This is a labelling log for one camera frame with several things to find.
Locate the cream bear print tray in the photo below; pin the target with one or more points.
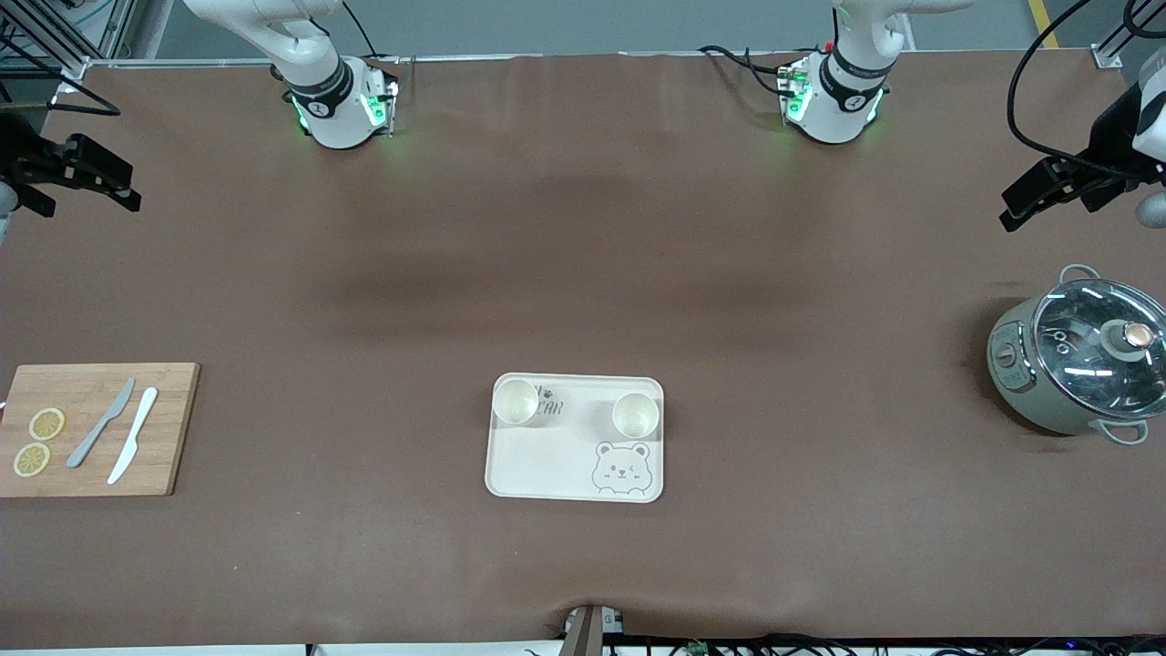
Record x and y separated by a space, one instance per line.
547 465

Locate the grey-green electric cooker pot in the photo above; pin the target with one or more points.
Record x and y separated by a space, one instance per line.
1020 392

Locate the grey plastic knife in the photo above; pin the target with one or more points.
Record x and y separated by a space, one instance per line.
115 405

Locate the aluminium frame corner profile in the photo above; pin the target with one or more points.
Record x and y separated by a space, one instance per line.
1107 56

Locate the white plastic knife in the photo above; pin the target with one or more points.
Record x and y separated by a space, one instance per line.
133 435

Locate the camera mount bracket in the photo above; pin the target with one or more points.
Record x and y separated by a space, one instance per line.
588 633

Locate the wooden cutting board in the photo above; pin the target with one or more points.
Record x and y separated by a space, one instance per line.
178 410

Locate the lemon slice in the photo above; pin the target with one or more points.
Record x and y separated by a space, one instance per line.
46 424
32 460

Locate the brown table cover mat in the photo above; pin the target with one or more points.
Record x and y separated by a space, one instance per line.
583 273

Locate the white IKEA cup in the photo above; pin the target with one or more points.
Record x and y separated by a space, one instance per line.
516 403
636 415

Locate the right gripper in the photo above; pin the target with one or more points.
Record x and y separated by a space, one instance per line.
20 153

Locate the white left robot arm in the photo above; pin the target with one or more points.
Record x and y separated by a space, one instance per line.
833 114

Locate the glass pot lid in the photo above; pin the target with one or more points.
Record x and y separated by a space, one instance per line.
1075 364

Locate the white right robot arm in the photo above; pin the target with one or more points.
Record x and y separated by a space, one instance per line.
337 118

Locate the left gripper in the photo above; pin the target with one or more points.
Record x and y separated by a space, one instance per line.
1108 146

